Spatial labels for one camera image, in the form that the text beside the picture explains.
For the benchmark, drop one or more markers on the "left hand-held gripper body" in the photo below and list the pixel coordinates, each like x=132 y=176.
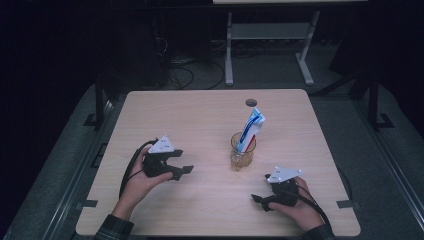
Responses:
x=156 y=166

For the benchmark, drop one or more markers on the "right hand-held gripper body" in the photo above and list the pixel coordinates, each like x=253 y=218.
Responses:
x=284 y=193

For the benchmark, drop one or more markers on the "amber glass cup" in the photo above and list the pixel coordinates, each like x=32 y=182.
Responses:
x=241 y=161

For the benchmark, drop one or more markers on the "white and blue toothpaste tube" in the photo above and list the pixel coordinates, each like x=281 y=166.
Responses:
x=253 y=123

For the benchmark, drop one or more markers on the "person's left hand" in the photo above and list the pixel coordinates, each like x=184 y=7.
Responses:
x=140 y=190

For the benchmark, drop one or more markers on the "person's right hand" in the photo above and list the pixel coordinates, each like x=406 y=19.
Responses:
x=305 y=213

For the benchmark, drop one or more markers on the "black tape strip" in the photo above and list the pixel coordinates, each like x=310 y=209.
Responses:
x=89 y=203
x=346 y=204

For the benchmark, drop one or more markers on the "dark round table grommet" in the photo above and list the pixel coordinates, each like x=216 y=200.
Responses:
x=249 y=102

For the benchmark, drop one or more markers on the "white metal stand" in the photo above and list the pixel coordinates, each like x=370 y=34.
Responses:
x=266 y=31

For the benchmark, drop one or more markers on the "black metal frame post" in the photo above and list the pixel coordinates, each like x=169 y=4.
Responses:
x=99 y=100
x=374 y=100

